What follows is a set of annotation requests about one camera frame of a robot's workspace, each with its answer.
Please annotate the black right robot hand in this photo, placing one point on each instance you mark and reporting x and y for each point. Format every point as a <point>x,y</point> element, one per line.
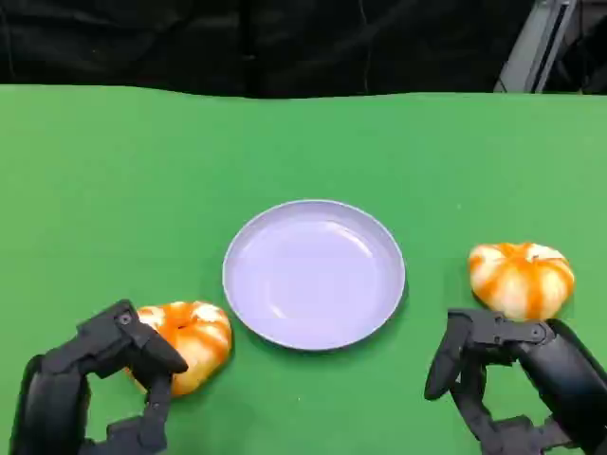
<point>564,374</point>

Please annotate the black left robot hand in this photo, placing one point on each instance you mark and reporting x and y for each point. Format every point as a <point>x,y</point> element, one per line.
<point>52,398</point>

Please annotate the orange and white bread roll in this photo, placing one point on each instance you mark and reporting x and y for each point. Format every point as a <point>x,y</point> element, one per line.
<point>517,284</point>
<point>204,336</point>

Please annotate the lilac plate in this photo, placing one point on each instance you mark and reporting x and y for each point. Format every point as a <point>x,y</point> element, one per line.
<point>313,279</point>

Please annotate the black backdrop curtain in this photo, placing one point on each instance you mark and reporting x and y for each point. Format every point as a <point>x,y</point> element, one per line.
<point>189,38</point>

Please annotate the grey metal frame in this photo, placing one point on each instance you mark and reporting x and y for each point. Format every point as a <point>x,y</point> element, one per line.
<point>531,47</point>

